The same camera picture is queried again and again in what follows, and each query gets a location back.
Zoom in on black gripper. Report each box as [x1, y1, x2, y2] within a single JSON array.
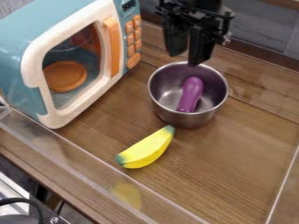
[[155, 0, 235, 67]]

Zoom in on purple toy eggplant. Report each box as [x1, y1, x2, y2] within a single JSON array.
[[177, 77, 205, 113]]

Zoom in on silver metal pot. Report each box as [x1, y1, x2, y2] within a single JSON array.
[[147, 61, 230, 129]]

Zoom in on blue toy microwave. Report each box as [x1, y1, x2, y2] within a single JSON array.
[[0, 0, 142, 129]]

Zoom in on orange microwave turntable plate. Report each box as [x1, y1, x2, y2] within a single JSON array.
[[43, 61, 89, 93]]

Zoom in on yellow toy banana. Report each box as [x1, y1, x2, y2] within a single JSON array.
[[115, 125, 175, 169]]

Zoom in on clear acrylic barrier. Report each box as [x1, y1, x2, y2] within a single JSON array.
[[0, 106, 210, 224]]

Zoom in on black cable bottom left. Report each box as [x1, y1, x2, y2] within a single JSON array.
[[0, 198, 44, 224]]

